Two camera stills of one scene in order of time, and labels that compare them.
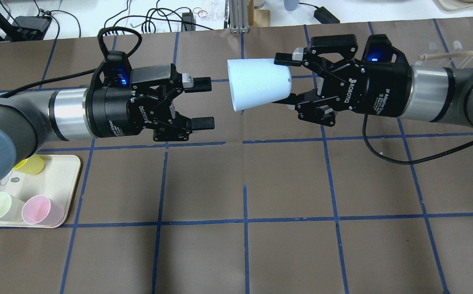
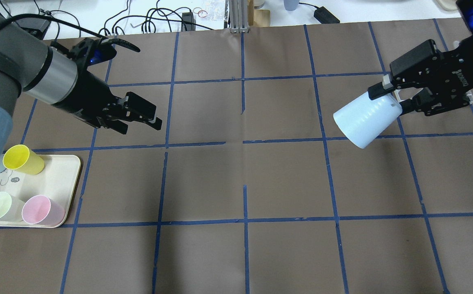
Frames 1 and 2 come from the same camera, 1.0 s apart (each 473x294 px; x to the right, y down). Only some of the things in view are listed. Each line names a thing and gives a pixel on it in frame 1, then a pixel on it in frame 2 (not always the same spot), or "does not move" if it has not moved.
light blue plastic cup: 255,82 to 364,120
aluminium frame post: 239,16 does not move
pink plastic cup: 38,209 does not move
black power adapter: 324,16 does not move
